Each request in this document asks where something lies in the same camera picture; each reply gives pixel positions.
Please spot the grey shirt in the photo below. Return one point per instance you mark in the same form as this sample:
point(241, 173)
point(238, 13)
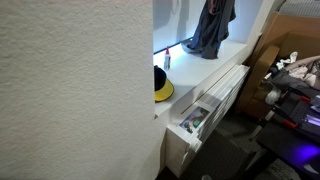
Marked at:
point(213, 30)

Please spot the yellow and black marker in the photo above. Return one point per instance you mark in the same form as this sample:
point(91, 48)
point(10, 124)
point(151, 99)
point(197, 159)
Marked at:
point(161, 86)

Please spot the white bottle red cap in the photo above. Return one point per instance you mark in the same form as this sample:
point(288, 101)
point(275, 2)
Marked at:
point(167, 60)

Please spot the colourful sticker label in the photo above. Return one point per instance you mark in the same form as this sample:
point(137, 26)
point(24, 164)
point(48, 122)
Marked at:
point(195, 119)

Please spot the brown cardboard box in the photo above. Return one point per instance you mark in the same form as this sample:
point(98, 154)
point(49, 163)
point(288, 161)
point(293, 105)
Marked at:
point(263, 66)

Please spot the white crumpled cloth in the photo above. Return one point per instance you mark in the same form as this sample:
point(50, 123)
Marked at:
point(286, 60)

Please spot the pile of clothes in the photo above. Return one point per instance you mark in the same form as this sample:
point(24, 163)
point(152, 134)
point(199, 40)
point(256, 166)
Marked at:
point(296, 78)

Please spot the black work table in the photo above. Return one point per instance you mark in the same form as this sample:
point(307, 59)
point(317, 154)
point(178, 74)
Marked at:
point(293, 140)

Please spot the grey textured cushion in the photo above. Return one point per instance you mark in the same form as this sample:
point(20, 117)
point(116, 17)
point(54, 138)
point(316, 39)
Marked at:
point(300, 7)

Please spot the white wall heater unit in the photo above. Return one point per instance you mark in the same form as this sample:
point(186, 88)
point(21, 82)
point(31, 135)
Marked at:
point(216, 96)

